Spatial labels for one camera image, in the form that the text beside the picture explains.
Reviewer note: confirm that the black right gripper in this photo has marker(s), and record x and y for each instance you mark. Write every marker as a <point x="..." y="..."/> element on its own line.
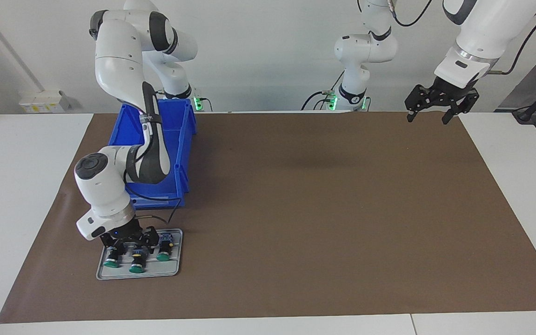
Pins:
<point x="128" y="231"/>

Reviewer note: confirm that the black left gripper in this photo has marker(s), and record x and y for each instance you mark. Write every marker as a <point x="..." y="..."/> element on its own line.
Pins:
<point x="449" y="93"/>

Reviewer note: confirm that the green push button switch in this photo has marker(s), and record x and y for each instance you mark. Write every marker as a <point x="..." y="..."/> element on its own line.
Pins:
<point x="111" y="261"/>
<point x="137" y="266"/>
<point x="164" y="253"/>

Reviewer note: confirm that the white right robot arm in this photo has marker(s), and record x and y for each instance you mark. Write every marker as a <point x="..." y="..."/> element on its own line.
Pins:
<point x="114" y="60"/>

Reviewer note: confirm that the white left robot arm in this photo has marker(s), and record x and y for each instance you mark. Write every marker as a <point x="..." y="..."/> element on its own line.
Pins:
<point x="365" y="46"/>

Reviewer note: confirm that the grey metal tray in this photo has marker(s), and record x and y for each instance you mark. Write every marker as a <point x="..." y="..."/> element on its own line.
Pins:
<point x="156" y="271"/>

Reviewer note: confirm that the blue plastic storage bin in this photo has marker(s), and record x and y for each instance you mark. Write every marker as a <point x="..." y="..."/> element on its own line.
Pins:
<point x="179" y="139"/>

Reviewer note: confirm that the brown table mat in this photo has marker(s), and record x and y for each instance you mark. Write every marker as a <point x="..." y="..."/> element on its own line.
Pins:
<point x="296" y="256"/>

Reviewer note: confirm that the white wall power box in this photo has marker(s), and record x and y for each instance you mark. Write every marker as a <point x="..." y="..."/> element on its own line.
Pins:
<point x="40" y="102"/>

